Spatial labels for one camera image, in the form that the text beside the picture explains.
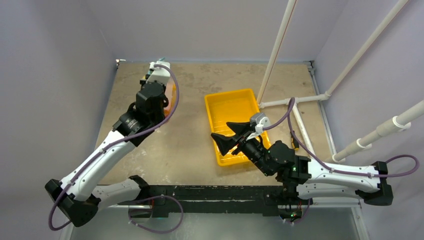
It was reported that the orange fruit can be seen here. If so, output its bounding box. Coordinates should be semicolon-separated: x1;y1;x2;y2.
164;81;177;117

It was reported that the clear zip bag blue zipper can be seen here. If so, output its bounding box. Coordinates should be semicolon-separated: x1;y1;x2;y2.
136;58;178;124

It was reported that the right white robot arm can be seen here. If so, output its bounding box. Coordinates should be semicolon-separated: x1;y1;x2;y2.
211;121;394;206

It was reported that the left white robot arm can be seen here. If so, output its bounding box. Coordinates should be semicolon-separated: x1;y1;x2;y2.
44;82;180;231

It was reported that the yellow plastic tray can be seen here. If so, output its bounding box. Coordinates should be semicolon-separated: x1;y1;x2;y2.
204;88;271;167

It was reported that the black yellow screwdriver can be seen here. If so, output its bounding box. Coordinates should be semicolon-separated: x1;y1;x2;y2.
290;132;300;151

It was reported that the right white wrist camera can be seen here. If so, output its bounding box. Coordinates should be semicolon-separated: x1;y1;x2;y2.
247;112;271;140

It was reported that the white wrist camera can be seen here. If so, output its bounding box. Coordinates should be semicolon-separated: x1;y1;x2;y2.
145;60;171;86
247;112;271;140

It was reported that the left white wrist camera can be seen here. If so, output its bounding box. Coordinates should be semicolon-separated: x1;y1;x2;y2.
145;60;171;86

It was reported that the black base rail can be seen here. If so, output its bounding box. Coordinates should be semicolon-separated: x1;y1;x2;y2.
117;175;314;219

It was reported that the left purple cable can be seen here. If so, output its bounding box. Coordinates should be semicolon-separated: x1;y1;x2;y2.
47;63;181;232

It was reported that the aluminium frame rail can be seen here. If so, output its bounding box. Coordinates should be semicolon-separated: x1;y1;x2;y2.
306;61;370;240

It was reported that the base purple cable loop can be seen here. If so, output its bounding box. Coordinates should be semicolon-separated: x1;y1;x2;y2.
127;195;185;235

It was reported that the white pvc pipe frame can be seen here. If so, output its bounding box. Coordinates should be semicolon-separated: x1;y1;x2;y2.
255;0;424;163

